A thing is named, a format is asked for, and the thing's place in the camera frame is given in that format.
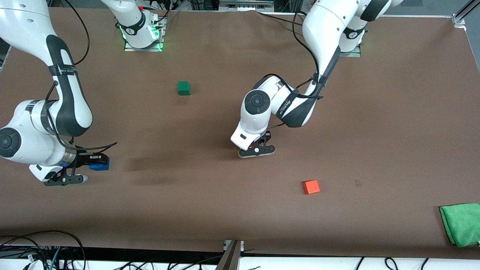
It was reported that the teal cable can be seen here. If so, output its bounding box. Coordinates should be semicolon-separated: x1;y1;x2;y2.
48;246;63;270

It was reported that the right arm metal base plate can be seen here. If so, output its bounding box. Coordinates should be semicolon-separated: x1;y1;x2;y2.
124;15;166;52

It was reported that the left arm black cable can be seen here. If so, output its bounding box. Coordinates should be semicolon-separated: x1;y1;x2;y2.
258;11;327;130

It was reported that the black looped cable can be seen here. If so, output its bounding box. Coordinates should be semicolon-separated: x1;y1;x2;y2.
0;230;87;270

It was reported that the aluminium profile bracket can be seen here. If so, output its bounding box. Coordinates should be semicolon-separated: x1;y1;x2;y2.
215;240;245;270

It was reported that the blue cube block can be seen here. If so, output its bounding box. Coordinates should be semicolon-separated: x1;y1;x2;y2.
89;157;110;172

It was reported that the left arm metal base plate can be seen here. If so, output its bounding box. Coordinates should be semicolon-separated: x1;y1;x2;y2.
339;45;362;58

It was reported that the aluminium frame corner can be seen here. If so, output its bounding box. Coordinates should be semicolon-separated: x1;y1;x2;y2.
451;0;480;27

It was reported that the grey power strip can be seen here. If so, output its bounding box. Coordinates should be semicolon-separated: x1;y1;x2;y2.
219;0;275;12

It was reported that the orange cube block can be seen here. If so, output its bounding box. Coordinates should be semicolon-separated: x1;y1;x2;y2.
303;180;321;195

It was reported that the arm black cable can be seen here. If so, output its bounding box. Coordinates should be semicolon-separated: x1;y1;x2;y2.
258;11;327;130
45;0;118;153

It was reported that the green folded cloth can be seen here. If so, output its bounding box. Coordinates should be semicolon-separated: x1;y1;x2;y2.
439;203;480;248

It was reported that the long black base cable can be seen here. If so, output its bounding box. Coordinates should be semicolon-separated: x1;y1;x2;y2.
256;10;305;27

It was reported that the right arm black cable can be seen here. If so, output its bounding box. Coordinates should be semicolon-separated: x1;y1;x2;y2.
45;0;118;153

